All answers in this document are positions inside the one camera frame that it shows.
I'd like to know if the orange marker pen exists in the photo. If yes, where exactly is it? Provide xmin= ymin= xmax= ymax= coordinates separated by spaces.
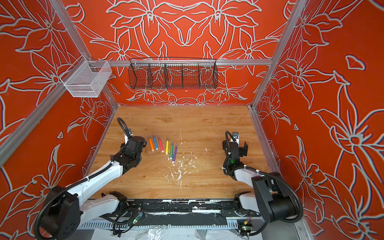
xmin=149 ymin=137 xmax=155 ymax=152

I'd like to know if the pink marker pen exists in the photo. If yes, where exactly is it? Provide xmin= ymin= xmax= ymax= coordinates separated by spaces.
xmin=158 ymin=137 xmax=165 ymax=153

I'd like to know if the green marker pen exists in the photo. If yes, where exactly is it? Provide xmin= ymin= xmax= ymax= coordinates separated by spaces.
xmin=170 ymin=142 xmax=174 ymax=160

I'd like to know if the purple marker pen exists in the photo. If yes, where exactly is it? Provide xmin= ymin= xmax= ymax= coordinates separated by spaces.
xmin=172 ymin=145 xmax=178 ymax=163

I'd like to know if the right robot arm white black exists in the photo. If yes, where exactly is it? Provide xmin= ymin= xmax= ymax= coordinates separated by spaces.
xmin=222 ymin=131 xmax=304 ymax=223

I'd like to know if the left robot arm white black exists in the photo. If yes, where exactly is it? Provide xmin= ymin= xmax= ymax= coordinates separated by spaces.
xmin=34 ymin=118 xmax=147 ymax=240

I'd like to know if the white mesh basket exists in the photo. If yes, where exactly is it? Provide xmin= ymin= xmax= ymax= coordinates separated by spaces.
xmin=60 ymin=61 xmax=112 ymax=98

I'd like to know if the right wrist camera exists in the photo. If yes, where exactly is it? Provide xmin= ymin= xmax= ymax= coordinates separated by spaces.
xmin=232 ymin=132 xmax=240 ymax=144

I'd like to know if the grey cable duct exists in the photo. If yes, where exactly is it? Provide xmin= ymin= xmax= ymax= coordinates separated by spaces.
xmin=77 ymin=220 xmax=239 ymax=231

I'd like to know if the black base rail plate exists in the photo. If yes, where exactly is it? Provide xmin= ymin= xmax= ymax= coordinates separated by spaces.
xmin=105 ymin=199 xmax=261 ymax=228

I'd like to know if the black wire basket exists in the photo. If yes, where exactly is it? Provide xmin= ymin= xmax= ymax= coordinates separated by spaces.
xmin=128 ymin=58 xmax=219 ymax=90

